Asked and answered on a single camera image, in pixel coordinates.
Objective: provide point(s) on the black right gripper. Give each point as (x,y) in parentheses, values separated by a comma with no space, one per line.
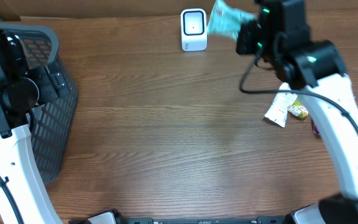
(248,35)

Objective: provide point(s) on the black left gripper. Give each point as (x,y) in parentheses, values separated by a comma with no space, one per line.
(43,79)

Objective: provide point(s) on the teal packet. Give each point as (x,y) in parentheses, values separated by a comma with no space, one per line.
(227,21)

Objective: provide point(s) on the white tube gold cap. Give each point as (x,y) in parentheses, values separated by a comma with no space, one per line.
(278,111)

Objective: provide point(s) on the green yellow snack pouch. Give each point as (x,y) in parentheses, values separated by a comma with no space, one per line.
(298,110)

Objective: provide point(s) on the purple sanitary pad pack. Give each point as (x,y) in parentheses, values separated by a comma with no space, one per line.
(314,128)

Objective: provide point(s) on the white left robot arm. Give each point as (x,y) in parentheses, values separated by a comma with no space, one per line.
(23,196)

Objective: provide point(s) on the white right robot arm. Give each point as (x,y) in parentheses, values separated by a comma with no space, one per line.
(316,72)

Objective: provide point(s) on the white barcode scanner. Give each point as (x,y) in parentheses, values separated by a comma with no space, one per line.
(193,30)

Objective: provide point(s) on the grey plastic mesh basket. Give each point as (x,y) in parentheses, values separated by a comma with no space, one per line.
(23,48)

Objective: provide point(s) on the brown cardboard backdrop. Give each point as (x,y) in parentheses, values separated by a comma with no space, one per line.
(13,10)

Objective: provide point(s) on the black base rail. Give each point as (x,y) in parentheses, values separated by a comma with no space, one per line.
(228,220)

